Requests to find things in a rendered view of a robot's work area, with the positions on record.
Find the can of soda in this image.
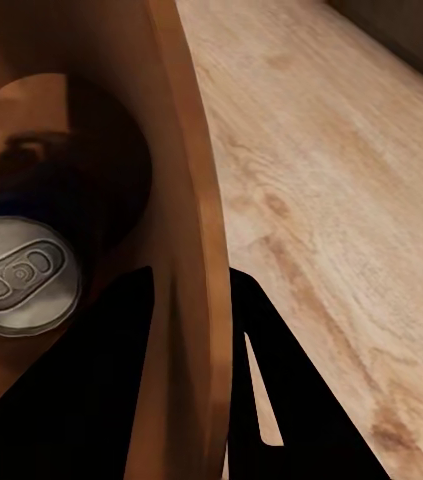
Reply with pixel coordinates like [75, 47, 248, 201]
[0, 165, 110, 337]

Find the trash can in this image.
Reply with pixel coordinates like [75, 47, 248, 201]
[0, 0, 233, 480]

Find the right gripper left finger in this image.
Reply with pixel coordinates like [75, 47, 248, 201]
[0, 266, 155, 480]

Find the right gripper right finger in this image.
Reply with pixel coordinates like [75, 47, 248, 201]
[227, 268, 391, 480]

